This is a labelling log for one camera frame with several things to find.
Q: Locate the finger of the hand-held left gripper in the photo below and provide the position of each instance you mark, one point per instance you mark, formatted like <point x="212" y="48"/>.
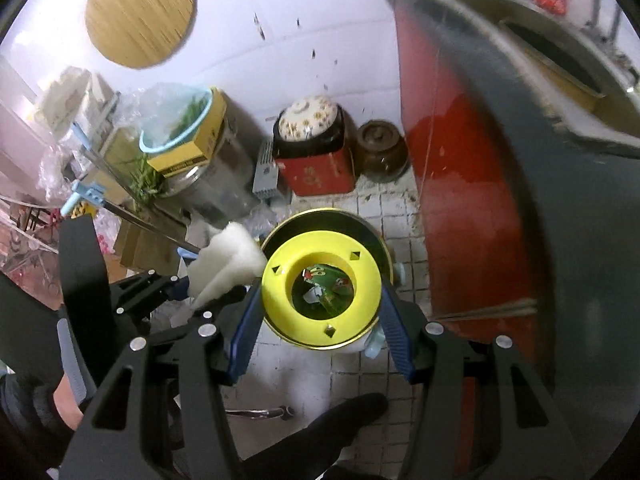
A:
<point x="210" y="317"/>
<point x="150" y="285"/>

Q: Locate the thin metal rod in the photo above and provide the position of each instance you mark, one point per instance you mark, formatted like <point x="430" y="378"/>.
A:
<point x="150" y="225"/>

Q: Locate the green snack packet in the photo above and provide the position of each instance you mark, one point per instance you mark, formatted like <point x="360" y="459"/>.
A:
<point x="325" y="285"/>

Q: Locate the round wooden board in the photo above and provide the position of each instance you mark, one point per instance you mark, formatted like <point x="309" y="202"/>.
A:
<point x="140" y="12"/>

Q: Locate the red square box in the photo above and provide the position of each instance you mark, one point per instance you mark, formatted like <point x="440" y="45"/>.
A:
<point x="315" y="175"/>

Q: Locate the green leafy vegetables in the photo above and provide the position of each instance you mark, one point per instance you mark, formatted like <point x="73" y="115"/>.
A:
<point x="145" y="180"/>

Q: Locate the grey vented device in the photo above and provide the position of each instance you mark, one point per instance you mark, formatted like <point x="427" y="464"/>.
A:
<point x="265" y="172"/>

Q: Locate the stainless steel pot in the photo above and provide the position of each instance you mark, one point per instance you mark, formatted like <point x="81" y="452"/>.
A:
<point x="220" y="180"/>

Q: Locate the chrome chair leg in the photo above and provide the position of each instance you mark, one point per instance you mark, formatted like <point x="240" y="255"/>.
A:
<point x="260" y="412"/>

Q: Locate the flat brown cardboard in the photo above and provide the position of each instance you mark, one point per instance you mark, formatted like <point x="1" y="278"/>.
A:
<point x="150" y="245"/>

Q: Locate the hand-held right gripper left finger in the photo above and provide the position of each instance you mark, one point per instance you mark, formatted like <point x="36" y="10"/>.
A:
<point x="245" y="340"/>

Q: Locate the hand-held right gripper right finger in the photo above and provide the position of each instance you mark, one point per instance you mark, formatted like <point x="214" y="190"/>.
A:
<point x="397" y="340"/>

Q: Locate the person's left forearm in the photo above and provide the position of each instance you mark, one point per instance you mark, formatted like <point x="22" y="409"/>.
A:
<point x="67" y="400"/>

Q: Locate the red cabinet with grey top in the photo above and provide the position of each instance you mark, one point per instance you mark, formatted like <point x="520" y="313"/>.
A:
<point x="460" y="160"/>

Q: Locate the black bin with yellow rim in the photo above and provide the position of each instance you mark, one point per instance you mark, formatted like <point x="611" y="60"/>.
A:
<point x="360" y="232"/>

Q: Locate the red printed plastic bag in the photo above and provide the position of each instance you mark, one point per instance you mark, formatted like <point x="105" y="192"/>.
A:
<point x="106" y="240"/>

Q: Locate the light blue plastic basin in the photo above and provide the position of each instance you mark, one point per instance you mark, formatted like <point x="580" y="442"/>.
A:
<point x="150" y="147"/>

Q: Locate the black pot with floral lid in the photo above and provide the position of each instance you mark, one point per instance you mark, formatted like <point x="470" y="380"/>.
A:
<point x="305" y="120"/>

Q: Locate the white foam piece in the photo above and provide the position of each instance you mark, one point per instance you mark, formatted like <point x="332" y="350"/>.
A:
<point x="225" y="260"/>

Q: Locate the brown ceramic jar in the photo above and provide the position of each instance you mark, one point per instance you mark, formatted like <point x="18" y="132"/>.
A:
<point x="382" y="150"/>

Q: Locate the crumpled clear plastic bag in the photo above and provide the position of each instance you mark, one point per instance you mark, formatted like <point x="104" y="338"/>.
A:
<point x="57" y="175"/>

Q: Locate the stack of white boxes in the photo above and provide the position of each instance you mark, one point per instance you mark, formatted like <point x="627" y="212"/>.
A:
<point x="70" y="100"/>

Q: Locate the yellow cardboard box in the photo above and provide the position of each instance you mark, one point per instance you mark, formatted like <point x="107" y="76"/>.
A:
<point x="205" y="135"/>

